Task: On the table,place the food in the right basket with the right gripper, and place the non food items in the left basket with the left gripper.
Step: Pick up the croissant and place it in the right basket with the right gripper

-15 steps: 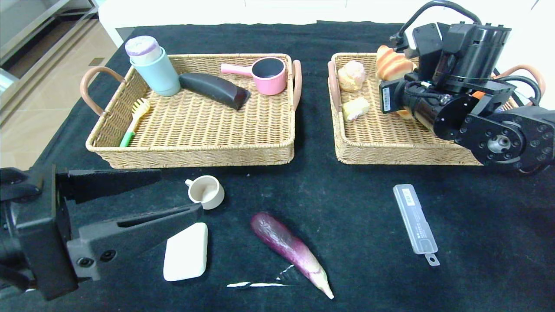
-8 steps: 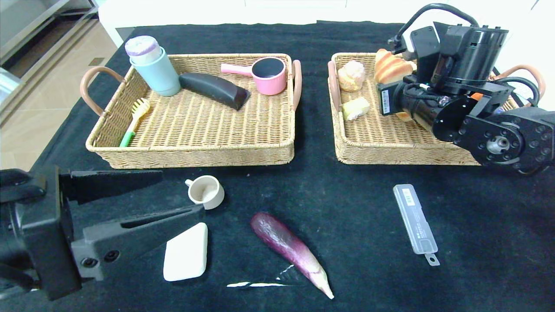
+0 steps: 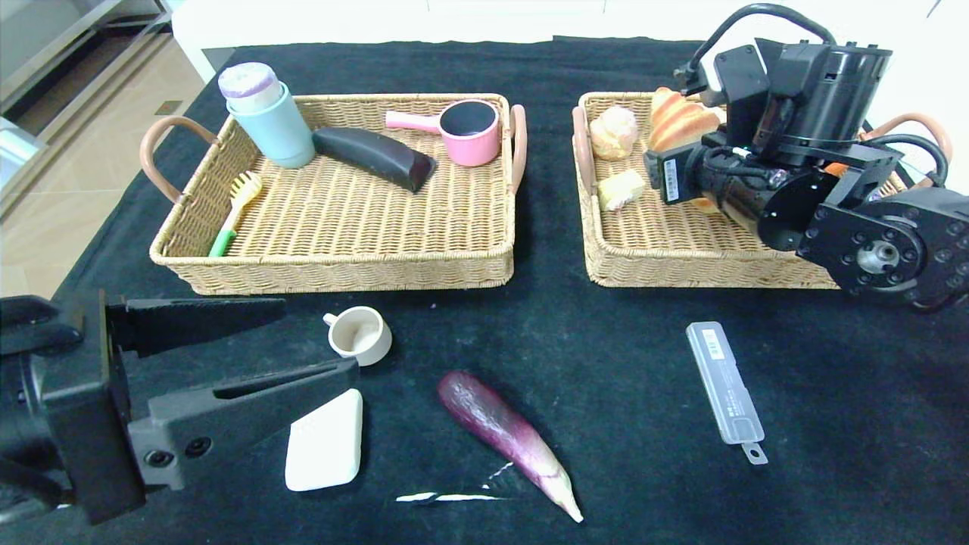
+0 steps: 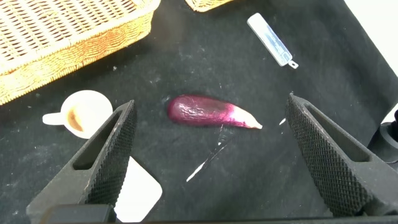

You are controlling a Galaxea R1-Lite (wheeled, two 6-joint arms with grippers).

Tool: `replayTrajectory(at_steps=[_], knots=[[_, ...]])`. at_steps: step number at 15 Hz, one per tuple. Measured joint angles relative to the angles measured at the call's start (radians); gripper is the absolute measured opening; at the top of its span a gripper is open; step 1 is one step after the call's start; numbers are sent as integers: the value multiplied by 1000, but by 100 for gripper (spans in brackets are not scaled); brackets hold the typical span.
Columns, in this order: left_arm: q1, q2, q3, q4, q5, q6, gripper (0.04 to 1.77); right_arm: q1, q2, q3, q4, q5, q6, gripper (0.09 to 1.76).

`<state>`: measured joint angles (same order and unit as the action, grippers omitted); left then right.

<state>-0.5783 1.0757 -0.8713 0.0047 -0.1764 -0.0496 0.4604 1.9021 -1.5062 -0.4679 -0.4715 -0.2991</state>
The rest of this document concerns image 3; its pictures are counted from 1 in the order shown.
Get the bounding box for wicker basket with food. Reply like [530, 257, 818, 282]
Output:
[572, 92, 953, 289]

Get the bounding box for clear plastic slim case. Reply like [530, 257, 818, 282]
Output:
[686, 321, 768, 465]

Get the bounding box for black right camera cable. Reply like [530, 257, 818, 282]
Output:
[674, 2, 837, 95]

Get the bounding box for grey metal rack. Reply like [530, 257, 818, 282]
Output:
[0, 0, 173, 160]

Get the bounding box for yellow green dish brush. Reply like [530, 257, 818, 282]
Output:
[208, 171, 264, 258]

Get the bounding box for striped golden croissant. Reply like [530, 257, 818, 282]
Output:
[650, 87, 728, 216]

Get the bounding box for yellow cake slice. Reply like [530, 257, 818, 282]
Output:
[597, 169, 647, 212]

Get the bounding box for pink cream puff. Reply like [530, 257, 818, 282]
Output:
[589, 106, 640, 161]

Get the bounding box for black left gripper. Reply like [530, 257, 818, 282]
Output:
[0, 288, 361, 526]

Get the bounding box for white soap bar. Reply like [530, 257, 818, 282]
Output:
[285, 388, 364, 493]

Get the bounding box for pink toy saucepan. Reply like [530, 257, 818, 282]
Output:
[385, 99, 503, 167]

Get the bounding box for wicker basket with kitchenware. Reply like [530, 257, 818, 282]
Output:
[139, 93, 528, 296]

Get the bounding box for black curved wedge block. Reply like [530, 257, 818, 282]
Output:
[312, 126, 438, 195]

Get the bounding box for teal thermos with purple lid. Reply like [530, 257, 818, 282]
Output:
[218, 62, 316, 170]

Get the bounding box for small beige cup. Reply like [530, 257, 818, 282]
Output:
[323, 306, 394, 367]

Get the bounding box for purple eggplant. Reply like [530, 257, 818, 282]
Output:
[437, 369, 584, 524]

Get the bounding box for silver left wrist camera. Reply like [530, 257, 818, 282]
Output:
[0, 117, 42, 220]

